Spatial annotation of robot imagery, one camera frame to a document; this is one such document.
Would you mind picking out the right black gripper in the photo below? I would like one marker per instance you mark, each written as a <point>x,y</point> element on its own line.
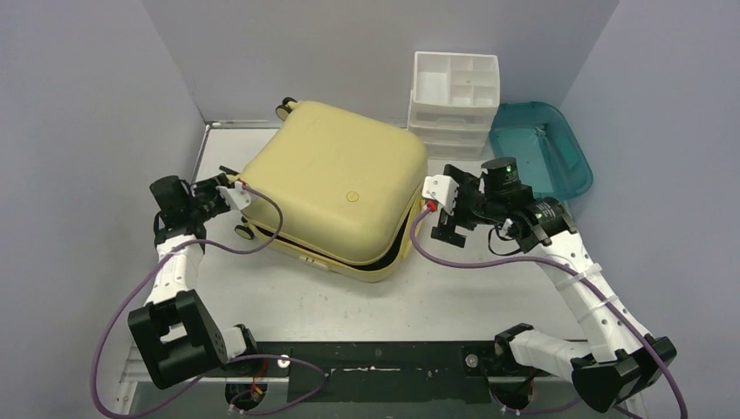
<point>454,210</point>

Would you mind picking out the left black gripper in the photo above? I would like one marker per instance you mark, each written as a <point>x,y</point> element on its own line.
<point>222,182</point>

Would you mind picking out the yellow hard-shell suitcase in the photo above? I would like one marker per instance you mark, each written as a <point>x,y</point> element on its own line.
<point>338,190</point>

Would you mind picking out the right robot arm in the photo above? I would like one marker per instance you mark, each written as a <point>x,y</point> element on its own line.
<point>619,357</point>

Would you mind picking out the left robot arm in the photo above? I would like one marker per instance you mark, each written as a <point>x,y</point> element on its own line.
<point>176,336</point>

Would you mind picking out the teal transparent plastic tray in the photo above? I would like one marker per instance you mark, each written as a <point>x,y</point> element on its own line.
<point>549,157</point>

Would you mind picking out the white plastic drawer organizer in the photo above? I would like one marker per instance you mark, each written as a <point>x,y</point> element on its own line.
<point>453,101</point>

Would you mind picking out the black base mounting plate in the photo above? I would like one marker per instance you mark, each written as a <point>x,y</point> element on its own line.
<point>399,371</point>

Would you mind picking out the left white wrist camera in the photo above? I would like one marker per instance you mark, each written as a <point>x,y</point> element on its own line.
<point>237,196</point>

